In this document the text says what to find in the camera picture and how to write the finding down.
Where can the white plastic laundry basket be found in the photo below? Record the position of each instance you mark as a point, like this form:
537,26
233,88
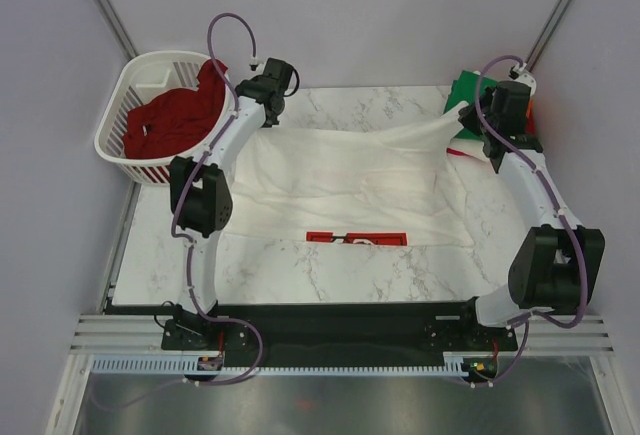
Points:
144,78

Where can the green folded t-shirt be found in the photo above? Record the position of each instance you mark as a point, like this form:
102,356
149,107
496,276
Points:
463,90

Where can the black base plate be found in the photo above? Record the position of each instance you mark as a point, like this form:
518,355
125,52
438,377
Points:
347,335

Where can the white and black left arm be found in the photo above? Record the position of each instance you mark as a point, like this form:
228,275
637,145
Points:
201,201

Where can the dark red folded t-shirt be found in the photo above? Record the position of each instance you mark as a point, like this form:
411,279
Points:
530,125

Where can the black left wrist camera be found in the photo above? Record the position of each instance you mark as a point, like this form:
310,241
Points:
281,73

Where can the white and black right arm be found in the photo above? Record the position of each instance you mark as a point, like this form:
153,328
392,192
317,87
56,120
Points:
554,271

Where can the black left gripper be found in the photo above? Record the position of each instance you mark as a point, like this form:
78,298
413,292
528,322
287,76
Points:
270,122

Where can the pink folded t-shirt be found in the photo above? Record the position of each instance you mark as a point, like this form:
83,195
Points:
456,152

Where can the red t-shirt in basket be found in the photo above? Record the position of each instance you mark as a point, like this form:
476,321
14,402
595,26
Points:
178,119

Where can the white Coca-Cola t-shirt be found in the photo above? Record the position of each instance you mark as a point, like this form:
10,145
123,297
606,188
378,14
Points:
290,182

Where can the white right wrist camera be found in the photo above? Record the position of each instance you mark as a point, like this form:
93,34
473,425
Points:
521,74

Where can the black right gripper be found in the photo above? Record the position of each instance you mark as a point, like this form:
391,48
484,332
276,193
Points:
468,119

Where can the white slotted cable duct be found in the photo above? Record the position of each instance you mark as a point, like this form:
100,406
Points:
193,365

